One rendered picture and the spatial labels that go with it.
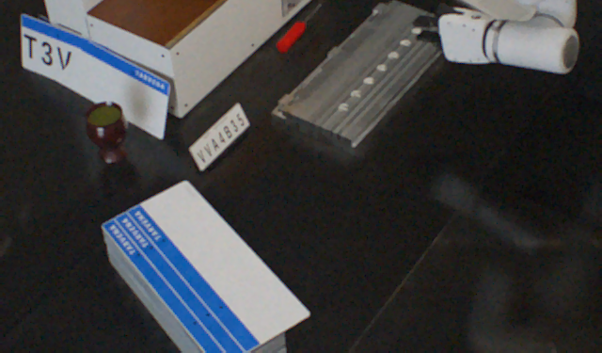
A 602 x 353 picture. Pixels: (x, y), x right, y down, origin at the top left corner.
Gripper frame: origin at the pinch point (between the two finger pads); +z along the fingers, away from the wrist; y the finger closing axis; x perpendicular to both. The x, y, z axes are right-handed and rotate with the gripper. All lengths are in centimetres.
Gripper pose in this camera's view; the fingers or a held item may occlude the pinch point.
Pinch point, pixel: (425, 28)
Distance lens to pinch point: 234.3
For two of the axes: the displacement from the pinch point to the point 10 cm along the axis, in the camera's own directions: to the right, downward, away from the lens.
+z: -7.8, -1.9, 5.9
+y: 2.4, 7.8, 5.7
